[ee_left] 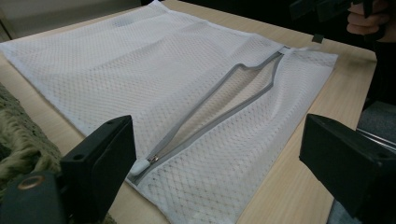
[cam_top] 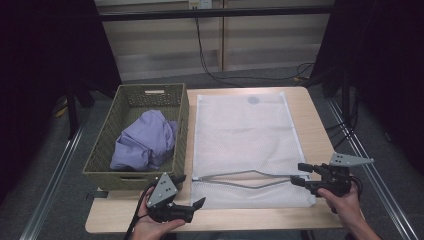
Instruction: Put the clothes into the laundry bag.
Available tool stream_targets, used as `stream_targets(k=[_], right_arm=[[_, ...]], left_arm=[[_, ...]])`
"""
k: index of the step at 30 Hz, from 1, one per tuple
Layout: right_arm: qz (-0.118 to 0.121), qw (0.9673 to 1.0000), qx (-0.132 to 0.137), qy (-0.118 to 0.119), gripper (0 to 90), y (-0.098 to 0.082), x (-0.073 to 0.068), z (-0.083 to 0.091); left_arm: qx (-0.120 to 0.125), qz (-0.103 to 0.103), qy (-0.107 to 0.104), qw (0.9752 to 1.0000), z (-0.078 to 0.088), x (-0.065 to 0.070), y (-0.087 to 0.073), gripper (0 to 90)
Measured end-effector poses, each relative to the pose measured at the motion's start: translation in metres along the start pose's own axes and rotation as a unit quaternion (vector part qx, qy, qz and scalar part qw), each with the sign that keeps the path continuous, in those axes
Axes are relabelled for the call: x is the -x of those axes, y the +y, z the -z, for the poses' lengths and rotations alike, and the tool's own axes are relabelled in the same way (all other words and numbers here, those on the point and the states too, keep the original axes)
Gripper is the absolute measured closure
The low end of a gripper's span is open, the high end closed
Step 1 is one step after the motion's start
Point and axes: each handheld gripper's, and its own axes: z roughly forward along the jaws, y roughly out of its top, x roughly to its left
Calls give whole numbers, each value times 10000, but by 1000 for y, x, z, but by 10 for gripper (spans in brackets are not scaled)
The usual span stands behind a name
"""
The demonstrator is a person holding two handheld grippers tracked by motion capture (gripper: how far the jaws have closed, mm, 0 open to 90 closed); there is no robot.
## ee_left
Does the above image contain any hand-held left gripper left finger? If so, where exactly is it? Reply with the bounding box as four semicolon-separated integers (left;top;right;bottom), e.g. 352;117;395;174
60;115;138;224

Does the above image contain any green woven basket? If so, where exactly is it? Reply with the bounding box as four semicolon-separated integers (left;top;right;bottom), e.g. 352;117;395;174
0;83;118;224

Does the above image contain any white mesh laundry bag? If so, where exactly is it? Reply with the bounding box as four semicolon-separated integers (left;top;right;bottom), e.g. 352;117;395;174
0;0;339;224

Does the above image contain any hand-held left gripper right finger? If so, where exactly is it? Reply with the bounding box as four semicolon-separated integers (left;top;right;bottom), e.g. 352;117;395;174
298;113;396;224

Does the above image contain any metal floor rail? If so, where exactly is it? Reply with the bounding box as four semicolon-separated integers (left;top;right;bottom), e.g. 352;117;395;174
356;127;396;149

